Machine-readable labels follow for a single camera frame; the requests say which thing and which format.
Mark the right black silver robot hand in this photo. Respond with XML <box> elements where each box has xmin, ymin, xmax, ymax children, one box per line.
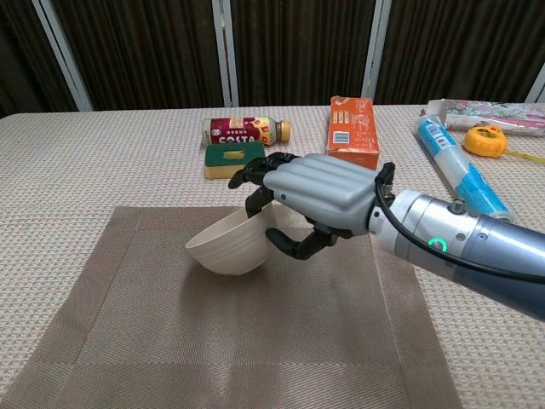
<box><xmin>227</xmin><ymin>152</ymin><xmax>380</xmax><ymax>261</ymax></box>

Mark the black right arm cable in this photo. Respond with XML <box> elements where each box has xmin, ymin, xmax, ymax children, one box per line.
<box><xmin>374</xmin><ymin>164</ymin><xmax>545</xmax><ymax>285</ymax></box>

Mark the beige woven tablecloth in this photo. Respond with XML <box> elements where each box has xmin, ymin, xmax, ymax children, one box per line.
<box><xmin>0</xmin><ymin>103</ymin><xmax>545</xmax><ymax>409</ymax></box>

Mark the grey metal partition post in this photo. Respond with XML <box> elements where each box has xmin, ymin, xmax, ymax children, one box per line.
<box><xmin>524</xmin><ymin>63</ymin><xmax>545</xmax><ymax>104</ymax></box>
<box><xmin>32</xmin><ymin>0</ymin><xmax>94</xmax><ymax>112</ymax></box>
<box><xmin>211</xmin><ymin>0</ymin><xmax>240</xmax><ymax>108</ymax></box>
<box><xmin>360</xmin><ymin>0</ymin><xmax>393</xmax><ymax>106</ymax></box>

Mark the beige bowl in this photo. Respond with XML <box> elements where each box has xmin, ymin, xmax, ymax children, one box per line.
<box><xmin>185</xmin><ymin>203</ymin><xmax>276</xmax><ymax>277</ymax></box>

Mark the floral print box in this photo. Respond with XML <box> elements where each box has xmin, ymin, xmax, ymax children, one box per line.
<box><xmin>420</xmin><ymin>98</ymin><xmax>545</xmax><ymax>137</ymax></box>

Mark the dark pleated partition panel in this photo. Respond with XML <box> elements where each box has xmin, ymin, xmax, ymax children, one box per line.
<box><xmin>374</xmin><ymin>0</ymin><xmax>545</xmax><ymax>106</ymax></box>
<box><xmin>50</xmin><ymin>0</ymin><xmax>225</xmax><ymax>112</ymax></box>
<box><xmin>229</xmin><ymin>0</ymin><xmax>378</xmax><ymax>107</ymax></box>
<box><xmin>0</xmin><ymin>0</ymin><xmax>80</xmax><ymax>118</ymax></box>

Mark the yellow tape measure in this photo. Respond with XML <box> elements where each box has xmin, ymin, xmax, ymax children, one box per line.
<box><xmin>462</xmin><ymin>126</ymin><xmax>545</xmax><ymax>166</ymax></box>

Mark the blue white cling film roll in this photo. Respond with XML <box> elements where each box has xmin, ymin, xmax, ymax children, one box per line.
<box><xmin>415</xmin><ymin>114</ymin><xmax>515</xmax><ymax>222</ymax></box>

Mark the brown woven placemat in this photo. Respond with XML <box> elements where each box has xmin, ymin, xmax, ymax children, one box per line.
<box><xmin>0</xmin><ymin>205</ymin><xmax>464</xmax><ymax>409</ymax></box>

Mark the orange carton box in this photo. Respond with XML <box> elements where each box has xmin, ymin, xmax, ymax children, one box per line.
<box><xmin>325</xmin><ymin>95</ymin><xmax>381</xmax><ymax>171</ymax></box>

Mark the red Costa coffee bottle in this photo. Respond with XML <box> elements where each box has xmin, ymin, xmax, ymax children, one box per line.
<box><xmin>202</xmin><ymin>116</ymin><xmax>293</xmax><ymax>148</ymax></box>

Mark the green yellow sponge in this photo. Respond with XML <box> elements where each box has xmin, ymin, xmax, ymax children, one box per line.
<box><xmin>204</xmin><ymin>141</ymin><xmax>267</xmax><ymax>181</ymax></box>

